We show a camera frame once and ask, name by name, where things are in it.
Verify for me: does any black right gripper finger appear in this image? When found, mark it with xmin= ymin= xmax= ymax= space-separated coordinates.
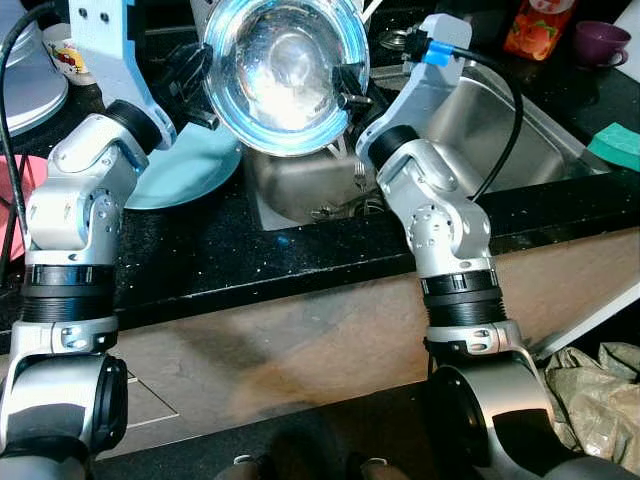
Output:
xmin=335 ymin=62 xmax=373 ymax=109

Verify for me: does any stainless steel bowl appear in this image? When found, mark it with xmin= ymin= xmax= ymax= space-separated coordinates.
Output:
xmin=202 ymin=0 xmax=371 ymax=158

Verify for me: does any teal plate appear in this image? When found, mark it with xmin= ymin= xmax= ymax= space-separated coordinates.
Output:
xmin=125 ymin=120 xmax=244 ymax=211

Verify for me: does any round metal sink strainer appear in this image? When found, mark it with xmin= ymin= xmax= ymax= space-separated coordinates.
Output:
xmin=382 ymin=28 xmax=411 ymax=51

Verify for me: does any blue tape strip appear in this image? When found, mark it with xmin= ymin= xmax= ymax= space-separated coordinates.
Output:
xmin=422 ymin=40 xmax=453 ymax=66

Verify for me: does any silver metal fork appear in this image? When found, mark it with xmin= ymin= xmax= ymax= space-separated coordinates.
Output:
xmin=350 ymin=160 xmax=373 ymax=216

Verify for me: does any white mug with print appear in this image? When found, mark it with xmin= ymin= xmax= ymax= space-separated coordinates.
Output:
xmin=45 ymin=22 xmax=93 ymax=86

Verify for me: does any white and blue plastic container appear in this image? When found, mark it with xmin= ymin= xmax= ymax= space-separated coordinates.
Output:
xmin=0 ymin=20 xmax=71 ymax=136

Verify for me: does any green sponge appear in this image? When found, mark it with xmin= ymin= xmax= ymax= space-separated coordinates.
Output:
xmin=587 ymin=122 xmax=640 ymax=171

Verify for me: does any pink plate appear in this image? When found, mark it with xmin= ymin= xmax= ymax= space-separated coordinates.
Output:
xmin=0 ymin=155 xmax=46 ymax=216

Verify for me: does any purple cup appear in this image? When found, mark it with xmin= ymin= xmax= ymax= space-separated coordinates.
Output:
xmin=572 ymin=20 xmax=633 ymax=69

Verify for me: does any stainless steel sink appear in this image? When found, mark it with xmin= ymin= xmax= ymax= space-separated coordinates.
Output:
xmin=243 ymin=60 xmax=611 ymax=231

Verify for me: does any red juice carton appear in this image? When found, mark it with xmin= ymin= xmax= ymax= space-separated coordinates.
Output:
xmin=503 ymin=0 xmax=576 ymax=61

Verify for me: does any beige base cabinet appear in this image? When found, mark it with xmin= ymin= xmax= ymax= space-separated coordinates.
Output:
xmin=0 ymin=225 xmax=640 ymax=456

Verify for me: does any robot left leg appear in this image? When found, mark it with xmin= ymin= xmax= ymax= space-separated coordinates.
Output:
xmin=215 ymin=430 xmax=326 ymax=480

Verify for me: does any olive green tarp bag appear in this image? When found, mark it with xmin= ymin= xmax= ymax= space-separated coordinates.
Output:
xmin=540 ymin=340 xmax=640 ymax=476

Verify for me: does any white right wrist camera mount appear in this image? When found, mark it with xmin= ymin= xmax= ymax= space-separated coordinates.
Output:
xmin=355 ymin=12 xmax=473 ymax=161

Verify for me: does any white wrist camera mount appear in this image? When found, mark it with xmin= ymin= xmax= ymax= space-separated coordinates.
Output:
xmin=355 ymin=12 xmax=473 ymax=161
xmin=68 ymin=0 xmax=216 ymax=126

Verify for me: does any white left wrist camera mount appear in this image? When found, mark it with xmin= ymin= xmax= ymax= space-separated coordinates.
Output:
xmin=68 ymin=0 xmax=216 ymax=126

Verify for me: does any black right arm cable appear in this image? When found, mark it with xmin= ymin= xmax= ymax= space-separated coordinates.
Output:
xmin=450 ymin=50 xmax=524 ymax=201

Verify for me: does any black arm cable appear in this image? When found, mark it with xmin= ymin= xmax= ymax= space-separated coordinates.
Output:
xmin=0 ymin=0 xmax=61 ymax=151
xmin=450 ymin=50 xmax=524 ymax=201

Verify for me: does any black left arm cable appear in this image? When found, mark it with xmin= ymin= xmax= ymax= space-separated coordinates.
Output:
xmin=0 ymin=0 xmax=61 ymax=151

